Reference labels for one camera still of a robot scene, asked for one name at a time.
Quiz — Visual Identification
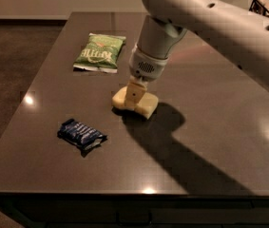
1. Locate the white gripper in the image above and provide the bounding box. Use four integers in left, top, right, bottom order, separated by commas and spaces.
125, 46, 168, 108

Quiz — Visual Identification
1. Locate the yellow sponge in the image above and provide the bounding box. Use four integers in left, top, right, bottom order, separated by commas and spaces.
112, 86, 159, 119

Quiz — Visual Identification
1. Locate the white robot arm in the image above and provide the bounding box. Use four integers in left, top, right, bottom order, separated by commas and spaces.
125, 0, 269, 107

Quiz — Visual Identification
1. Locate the blue rxbar blueberry wrapper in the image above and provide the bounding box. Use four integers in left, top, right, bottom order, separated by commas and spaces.
57, 119, 106, 151

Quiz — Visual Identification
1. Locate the green kettle chips bag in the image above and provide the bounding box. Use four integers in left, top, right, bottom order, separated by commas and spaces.
73, 33, 126, 73

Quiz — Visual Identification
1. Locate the dark drawer handle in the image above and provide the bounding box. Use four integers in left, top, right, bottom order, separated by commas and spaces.
116, 213, 152, 226

